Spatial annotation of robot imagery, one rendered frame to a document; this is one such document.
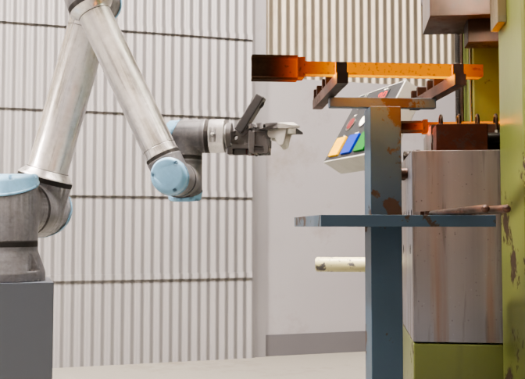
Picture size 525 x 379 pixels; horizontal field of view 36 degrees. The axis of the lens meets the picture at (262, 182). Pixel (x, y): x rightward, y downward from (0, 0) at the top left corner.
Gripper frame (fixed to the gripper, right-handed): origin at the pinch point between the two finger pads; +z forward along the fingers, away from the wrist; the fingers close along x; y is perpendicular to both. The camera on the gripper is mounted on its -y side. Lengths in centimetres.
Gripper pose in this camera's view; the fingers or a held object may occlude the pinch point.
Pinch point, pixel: (301, 126)
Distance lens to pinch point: 214.3
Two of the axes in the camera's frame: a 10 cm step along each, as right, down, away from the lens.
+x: -1.1, -0.5, -9.9
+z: 9.9, 0.0, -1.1
